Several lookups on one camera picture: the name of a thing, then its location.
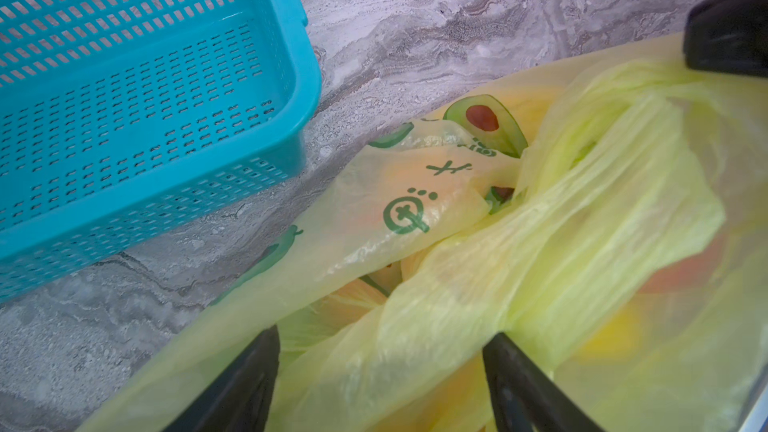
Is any yellow-green plastic bag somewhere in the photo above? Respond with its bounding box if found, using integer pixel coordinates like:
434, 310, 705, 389
84, 37, 767, 431

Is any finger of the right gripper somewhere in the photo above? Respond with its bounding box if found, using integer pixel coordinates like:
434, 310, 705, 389
683, 0, 767, 78

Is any teal plastic basket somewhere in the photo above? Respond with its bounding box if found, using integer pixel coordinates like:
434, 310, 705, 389
1, 0, 322, 301

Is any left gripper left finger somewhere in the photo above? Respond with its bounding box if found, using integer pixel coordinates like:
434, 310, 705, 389
164, 326, 280, 432

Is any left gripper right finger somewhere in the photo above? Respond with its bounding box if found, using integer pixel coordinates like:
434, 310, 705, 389
482, 332, 602, 432

